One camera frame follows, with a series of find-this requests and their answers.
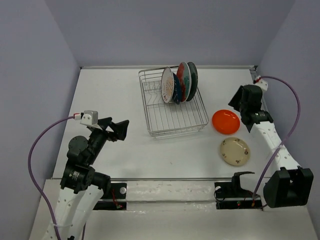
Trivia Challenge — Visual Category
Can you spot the teal round plate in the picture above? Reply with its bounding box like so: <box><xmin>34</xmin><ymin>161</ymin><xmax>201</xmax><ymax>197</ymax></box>
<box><xmin>186</xmin><ymin>61</ymin><xmax>199</xmax><ymax>102</ymax></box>

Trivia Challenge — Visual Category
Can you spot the cream floral small plate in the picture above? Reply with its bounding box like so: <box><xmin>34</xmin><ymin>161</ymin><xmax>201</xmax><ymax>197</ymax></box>
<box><xmin>219</xmin><ymin>137</ymin><xmax>251</xmax><ymax>167</ymax></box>

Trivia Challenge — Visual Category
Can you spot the stainless wire dish rack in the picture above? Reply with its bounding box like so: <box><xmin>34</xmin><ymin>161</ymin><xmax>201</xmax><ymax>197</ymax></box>
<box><xmin>138</xmin><ymin>67</ymin><xmax>209</xmax><ymax>138</ymax></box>

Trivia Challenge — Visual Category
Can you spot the dark blue leaf dish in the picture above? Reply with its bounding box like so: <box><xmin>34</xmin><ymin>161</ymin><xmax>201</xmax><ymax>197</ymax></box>
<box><xmin>172</xmin><ymin>73</ymin><xmax>182</xmax><ymax>105</ymax></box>

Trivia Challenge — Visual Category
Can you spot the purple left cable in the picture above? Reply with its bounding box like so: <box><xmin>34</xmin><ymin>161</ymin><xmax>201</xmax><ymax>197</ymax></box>
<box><xmin>28</xmin><ymin>114</ymin><xmax>87</xmax><ymax>240</ymax></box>

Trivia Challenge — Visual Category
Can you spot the red and teal floral plate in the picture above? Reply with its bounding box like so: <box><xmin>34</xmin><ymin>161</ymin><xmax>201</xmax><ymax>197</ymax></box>
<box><xmin>176</xmin><ymin>62</ymin><xmax>192</xmax><ymax>103</ymax></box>

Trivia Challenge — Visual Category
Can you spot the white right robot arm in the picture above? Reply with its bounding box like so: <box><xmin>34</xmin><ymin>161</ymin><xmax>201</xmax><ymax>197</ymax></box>
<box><xmin>229</xmin><ymin>84</ymin><xmax>314</xmax><ymax>208</ymax></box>

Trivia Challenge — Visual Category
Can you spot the white plate with orange sunburst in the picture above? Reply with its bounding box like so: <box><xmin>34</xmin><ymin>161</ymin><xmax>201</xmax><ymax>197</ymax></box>
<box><xmin>161</xmin><ymin>67</ymin><xmax>174</xmax><ymax>104</ymax></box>

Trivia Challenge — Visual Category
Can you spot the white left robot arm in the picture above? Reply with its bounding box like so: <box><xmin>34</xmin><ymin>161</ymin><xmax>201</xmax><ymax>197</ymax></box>
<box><xmin>43</xmin><ymin>113</ymin><xmax>130</xmax><ymax>240</ymax></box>

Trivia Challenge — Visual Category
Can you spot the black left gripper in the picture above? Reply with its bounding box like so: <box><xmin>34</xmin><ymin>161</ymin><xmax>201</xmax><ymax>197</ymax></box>
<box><xmin>87</xmin><ymin>116</ymin><xmax>130</xmax><ymax>164</ymax></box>

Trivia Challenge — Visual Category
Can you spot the orange round plate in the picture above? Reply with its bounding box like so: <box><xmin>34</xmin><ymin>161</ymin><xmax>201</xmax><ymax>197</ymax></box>
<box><xmin>211</xmin><ymin>109</ymin><xmax>240</xmax><ymax>135</ymax></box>

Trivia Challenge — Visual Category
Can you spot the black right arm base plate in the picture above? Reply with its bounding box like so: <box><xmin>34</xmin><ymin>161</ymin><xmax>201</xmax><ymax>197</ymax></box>
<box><xmin>213</xmin><ymin>181</ymin><xmax>263</xmax><ymax>210</ymax></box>

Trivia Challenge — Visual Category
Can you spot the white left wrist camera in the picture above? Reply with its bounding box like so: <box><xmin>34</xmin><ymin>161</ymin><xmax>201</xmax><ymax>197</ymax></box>
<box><xmin>73</xmin><ymin>110</ymin><xmax>98</xmax><ymax>126</ymax></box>

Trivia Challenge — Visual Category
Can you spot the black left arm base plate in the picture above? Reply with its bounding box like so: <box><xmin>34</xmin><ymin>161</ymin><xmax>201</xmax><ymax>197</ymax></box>
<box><xmin>93</xmin><ymin>182</ymin><xmax>127</xmax><ymax>211</ymax></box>

